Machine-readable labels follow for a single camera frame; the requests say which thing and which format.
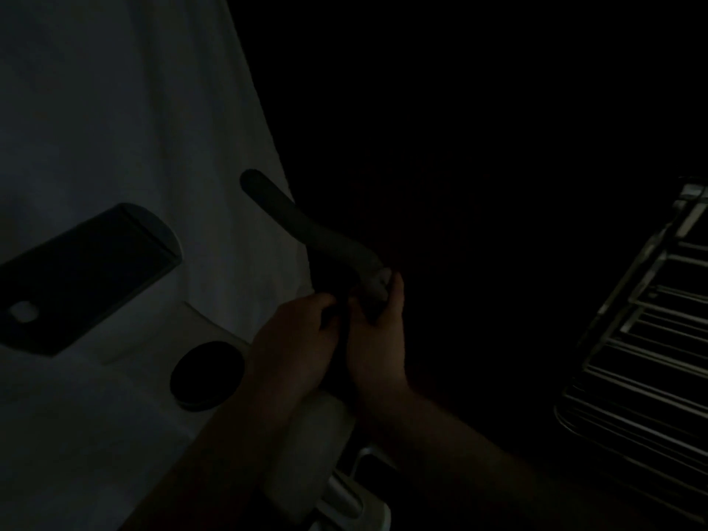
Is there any person's right hand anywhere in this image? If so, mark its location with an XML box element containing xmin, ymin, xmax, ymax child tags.
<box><xmin>345</xmin><ymin>270</ymin><xmax>413</xmax><ymax>404</ymax></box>

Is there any person's left hand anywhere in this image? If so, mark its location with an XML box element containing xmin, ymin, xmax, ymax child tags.
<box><xmin>240</xmin><ymin>292</ymin><xmax>341</xmax><ymax>415</ymax></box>

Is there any grey cleaning cloth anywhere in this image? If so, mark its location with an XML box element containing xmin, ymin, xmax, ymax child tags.
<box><xmin>331</xmin><ymin>265</ymin><xmax>395</xmax><ymax>393</ymax></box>

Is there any white exercise bike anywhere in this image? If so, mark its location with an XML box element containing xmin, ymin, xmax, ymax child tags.
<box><xmin>0</xmin><ymin>168</ymin><xmax>397</xmax><ymax>531</ymax></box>

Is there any person's right forearm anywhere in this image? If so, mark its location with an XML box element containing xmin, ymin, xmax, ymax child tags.
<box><xmin>364</xmin><ymin>383</ymin><xmax>664</xmax><ymax>531</ymax></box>

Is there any person's left forearm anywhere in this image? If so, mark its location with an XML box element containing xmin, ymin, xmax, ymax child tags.
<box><xmin>119</xmin><ymin>392</ymin><xmax>299</xmax><ymax>531</ymax></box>

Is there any grey white tablet holder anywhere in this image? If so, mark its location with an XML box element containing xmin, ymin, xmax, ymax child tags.
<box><xmin>0</xmin><ymin>202</ymin><xmax>184</xmax><ymax>358</ymax></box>

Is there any metal drying rack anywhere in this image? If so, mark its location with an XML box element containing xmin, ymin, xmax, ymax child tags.
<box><xmin>555</xmin><ymin>179</ymin><xmax>708</xmax><ymax>510</ymax></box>

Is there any white hanging sheet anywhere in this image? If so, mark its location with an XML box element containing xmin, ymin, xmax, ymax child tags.
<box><xmin>0</xmin><ymin>0</ymin><xmax>313</xmax><ymax>531</ymax></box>

